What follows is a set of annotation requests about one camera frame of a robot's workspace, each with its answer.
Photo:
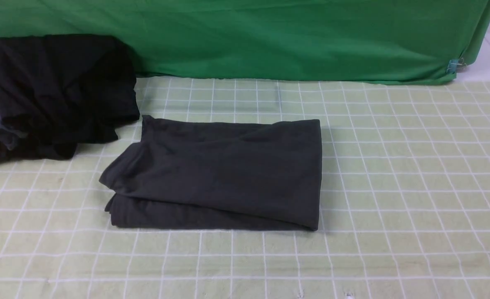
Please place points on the green grid cutting mat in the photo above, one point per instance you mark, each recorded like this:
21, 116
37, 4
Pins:
405, 206

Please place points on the green backdrop cloth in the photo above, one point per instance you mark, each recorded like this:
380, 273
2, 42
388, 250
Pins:
392, 42

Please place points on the dark gray long-sleeve top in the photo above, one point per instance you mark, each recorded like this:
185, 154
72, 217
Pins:
223, 176

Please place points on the teal binder clip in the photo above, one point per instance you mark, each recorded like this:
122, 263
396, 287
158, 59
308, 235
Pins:
456, 65

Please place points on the black clothes pile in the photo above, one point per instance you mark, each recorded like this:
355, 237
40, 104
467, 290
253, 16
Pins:
59, 91

